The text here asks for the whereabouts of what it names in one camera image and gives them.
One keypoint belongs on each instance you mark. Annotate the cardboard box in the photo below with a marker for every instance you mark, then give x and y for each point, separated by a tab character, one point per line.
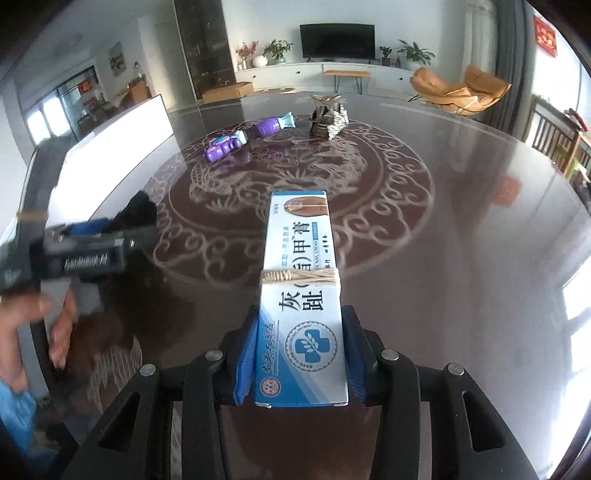
226	91

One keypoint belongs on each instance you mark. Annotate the round white vase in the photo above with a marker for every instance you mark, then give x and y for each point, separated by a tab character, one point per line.
259	61

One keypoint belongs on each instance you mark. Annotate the white standing air conditioner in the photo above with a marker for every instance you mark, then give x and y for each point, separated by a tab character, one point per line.
481	32

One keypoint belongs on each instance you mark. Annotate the person's left hand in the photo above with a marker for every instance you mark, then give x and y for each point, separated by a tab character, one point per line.
14	332

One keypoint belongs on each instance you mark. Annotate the tall white panel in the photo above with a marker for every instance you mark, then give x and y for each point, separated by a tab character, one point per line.
138	134

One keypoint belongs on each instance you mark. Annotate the white television cabinet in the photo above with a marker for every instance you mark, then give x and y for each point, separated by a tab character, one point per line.
295	76

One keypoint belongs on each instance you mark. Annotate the low white panel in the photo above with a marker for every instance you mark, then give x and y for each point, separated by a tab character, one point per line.
78	184

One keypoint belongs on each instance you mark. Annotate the grey curtain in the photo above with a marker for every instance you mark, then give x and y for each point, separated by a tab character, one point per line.
512	60

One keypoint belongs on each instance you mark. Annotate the wooden dining chair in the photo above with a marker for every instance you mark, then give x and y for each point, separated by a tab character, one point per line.
551	129

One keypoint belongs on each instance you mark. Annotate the black fuzzy cloth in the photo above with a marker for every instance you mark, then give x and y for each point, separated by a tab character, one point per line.
138	210

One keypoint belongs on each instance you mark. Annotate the wall painting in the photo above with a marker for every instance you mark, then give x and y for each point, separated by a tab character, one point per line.
117	59

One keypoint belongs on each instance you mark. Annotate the small green potted plant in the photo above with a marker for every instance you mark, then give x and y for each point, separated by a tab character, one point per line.
385	54

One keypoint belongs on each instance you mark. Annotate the red flowers in vase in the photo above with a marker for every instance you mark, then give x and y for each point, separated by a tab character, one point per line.
244	53

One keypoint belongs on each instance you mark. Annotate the dark patterned desktop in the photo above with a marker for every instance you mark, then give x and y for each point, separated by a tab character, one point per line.
461	277

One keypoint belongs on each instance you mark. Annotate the purple packet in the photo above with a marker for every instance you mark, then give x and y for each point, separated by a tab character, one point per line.
221	147

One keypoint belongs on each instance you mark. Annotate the red wall hanging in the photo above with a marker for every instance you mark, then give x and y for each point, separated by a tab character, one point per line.
545	36

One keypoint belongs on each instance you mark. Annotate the wooden side cabinet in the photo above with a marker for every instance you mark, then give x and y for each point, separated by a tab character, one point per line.
138	92

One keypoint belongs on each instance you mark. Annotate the orange lounge chair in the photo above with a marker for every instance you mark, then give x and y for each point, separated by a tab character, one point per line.
457	94

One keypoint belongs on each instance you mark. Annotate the large green potted plant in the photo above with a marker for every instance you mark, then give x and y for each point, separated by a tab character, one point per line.
415	53

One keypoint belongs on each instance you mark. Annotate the wooden bench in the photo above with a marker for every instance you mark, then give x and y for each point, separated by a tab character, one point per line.
346	73

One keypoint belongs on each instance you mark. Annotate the blue white ointment box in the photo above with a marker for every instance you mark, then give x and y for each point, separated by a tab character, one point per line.
300	350

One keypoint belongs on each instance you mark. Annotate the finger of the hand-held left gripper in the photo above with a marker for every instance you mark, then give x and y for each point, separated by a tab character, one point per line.
87	228
141	237

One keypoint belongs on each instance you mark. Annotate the black television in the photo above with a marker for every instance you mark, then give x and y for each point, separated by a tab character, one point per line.
337	41

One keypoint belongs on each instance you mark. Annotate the leafy green potted plant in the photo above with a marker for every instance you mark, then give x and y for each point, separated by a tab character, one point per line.
277	50

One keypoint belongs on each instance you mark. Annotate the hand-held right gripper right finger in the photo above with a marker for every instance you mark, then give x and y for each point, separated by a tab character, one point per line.
358	360

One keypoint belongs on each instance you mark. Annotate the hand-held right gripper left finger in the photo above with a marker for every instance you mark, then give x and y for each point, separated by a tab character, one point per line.
244	364

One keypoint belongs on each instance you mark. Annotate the black display cabinet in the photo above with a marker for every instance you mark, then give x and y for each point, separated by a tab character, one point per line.
203	46

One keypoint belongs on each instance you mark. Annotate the white door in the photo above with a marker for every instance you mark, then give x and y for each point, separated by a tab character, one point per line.
167	64

